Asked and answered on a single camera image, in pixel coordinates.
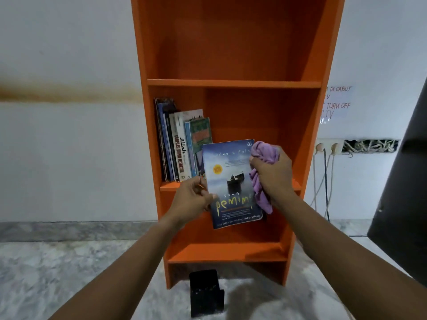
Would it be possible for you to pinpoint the orange wooden bookshelf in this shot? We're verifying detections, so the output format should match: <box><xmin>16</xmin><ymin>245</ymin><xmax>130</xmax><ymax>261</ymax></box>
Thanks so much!
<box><xmin>130</xmin><ymin>0</ymin><xmax>346</xmax><ymax>290</ymax></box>

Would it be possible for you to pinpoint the purple cleaning cloth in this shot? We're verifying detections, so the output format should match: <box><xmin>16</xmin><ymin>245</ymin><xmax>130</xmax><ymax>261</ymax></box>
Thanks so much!
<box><xmin>248</xmin><ymin>140</ymin><xmax>281</xmax><ymax>216</ymax></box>

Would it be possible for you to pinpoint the black display stand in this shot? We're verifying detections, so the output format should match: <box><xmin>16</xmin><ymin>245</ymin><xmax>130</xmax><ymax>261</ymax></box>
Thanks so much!
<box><xmin>189</xmin><ymin>269</ymin><xmax>226</xmax><ymax>319</ymax></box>

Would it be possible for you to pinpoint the person's left hand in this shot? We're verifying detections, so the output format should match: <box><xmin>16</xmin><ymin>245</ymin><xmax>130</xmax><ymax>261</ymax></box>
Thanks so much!
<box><xmin>163</xmin><ymin>176</ymin><xmax>218</xmax><ymax>230</ymax></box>

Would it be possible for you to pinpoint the white paper wall note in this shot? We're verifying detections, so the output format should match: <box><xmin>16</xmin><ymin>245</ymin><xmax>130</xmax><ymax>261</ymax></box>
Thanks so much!
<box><xmin>319</xmin><ymin>84</ymin><xmax>354</xmax><ymax>124</ymax></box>

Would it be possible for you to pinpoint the white wall socket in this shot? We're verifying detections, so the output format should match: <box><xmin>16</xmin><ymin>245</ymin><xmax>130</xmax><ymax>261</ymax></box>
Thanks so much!
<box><xmin>314</xmin><ymin>138</ymin><xmax>345</xmax><ymax>156</ymax></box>

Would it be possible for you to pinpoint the dark worn comic magazine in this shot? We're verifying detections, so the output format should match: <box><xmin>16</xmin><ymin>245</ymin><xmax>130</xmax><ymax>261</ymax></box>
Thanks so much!
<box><xmin>153</xmin><ymin>97</ymin><xmax>177</xmax><ymax>182</ymax></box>

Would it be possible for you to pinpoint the dark brown cabinet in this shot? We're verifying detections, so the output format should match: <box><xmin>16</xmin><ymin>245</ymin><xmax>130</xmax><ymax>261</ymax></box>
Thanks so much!
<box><xmin>367</xmin><ymin>76</ymin><xmax>427</xmax><ymax>287</ymax></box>

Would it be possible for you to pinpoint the dark blue boat cover book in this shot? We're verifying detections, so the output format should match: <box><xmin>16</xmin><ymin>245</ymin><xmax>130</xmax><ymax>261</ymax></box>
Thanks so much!
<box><xmin>201</xmin><ymin>139</ymin><xmax>264</xmax><ymax>230</ymax></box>

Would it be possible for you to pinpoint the person's right forearm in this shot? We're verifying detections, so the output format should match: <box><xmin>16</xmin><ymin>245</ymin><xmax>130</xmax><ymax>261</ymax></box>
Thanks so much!
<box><xmin>277</xmin><ymin>195</ymin><xmax>427</xmax><ymax>320</ymax></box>

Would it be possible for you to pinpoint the person's right hand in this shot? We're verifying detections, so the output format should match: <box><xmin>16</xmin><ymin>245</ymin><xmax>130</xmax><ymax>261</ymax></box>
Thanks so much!
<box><xmin>249</xmin><ymin>145</ymin><xmax>298</xmax><ymax>210</ymax></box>

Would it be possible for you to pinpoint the person's left forearm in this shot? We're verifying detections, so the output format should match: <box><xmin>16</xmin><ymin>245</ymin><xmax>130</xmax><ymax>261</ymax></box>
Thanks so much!
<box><xmin>48</xmin><ymin>218</ymin><xmax>177</xmax><ymax>320</ymax></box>

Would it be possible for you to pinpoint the small green cover book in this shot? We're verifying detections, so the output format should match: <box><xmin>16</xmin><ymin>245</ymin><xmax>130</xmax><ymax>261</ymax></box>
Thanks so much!
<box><xmin>184</xmin><ymin>117</ymin><xmax>214</xmax><ymax>179</ymax></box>

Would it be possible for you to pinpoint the white cover book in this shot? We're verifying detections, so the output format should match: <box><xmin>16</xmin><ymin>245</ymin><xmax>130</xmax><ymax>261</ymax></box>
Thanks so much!
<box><xmin>174</xmin><ymin>109</ymin><xmax>205</xmax><ymax>180</ymax></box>

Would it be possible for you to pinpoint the cream red-titled cover book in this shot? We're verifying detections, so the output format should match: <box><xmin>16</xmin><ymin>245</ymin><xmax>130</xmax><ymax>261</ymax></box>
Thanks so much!
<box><xmin>168</xmin><ymin>112</ymin><xmax>188</xmax><ymax>183</ymax></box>

